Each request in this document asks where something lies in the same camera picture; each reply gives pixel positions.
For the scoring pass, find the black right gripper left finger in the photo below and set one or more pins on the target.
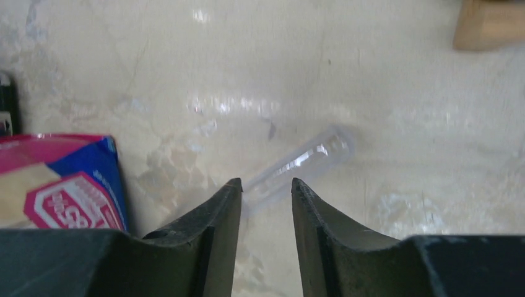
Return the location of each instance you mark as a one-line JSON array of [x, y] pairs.
[[191, 256]]

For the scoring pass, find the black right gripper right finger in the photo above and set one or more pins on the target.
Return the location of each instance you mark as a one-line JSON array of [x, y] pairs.
[[338, 256]]

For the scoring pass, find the clear plastic scoop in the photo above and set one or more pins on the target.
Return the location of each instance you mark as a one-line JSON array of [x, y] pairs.
[[311, 160]]

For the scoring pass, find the pink pet food bag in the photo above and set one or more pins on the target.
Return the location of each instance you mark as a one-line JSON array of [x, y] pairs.
[[61, 181]]

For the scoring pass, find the black poker chip case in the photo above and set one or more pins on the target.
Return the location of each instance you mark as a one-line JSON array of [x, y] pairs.
[[10, 112]]

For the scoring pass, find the wooden bowl stand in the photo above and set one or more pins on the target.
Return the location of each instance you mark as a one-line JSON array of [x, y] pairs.
[[489, 25]]

